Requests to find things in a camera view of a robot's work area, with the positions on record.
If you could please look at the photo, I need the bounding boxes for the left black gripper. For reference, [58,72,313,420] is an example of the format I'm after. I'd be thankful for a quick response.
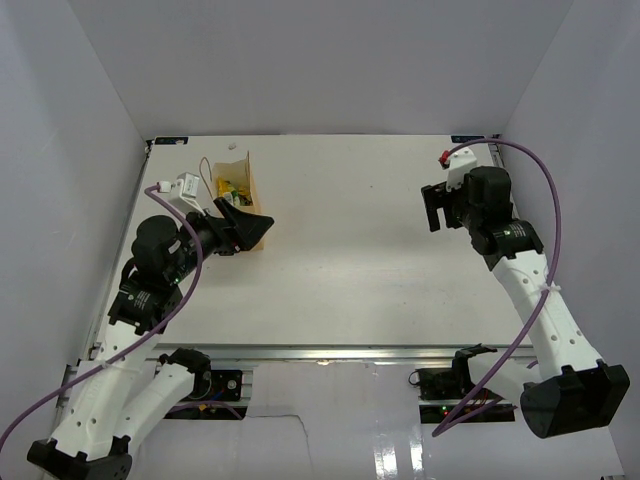
[167,196,274,283]

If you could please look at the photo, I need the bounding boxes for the green Fox's candy bag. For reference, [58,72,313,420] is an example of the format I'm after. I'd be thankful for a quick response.
[216,177,235,206]

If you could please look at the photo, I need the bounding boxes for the yellow M&M's packet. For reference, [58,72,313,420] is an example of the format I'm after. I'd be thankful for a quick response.
[230,185,254,207]

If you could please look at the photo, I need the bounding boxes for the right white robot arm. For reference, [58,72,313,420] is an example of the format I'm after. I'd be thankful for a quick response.
[421,167,630,438]

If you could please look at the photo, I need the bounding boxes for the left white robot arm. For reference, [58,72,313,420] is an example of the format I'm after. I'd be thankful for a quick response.
[27,198,274,479]

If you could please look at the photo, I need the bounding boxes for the brown paper bag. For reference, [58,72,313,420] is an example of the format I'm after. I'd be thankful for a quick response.
[199,151,266,251]

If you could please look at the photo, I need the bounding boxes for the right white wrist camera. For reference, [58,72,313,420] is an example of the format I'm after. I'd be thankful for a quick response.
[439,148,478,192]

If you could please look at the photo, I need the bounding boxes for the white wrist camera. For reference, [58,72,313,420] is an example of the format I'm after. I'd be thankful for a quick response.
[439,148,478,192]
[156,172,210,217]

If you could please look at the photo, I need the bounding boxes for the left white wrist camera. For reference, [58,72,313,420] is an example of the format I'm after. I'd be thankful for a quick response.
[156,172,210,217]

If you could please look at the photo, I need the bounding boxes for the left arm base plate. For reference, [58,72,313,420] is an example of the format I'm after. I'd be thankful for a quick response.
[184,370,243,420]

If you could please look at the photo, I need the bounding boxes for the aluminium table rail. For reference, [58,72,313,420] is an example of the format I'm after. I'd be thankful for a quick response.
[144,344,536,365]

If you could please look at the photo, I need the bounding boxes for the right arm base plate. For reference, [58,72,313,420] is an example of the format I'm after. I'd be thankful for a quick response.
[417,369,521,425]

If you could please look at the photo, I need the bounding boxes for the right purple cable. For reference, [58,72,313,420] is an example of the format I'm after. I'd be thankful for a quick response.
[408,138,562,438]

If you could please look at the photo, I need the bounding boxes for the purple cable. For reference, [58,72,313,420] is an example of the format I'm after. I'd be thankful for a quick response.
[408,138,562,438]
[0,182,246,446]

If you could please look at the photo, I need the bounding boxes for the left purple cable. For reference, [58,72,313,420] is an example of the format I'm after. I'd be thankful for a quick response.
[0,182,246,446]

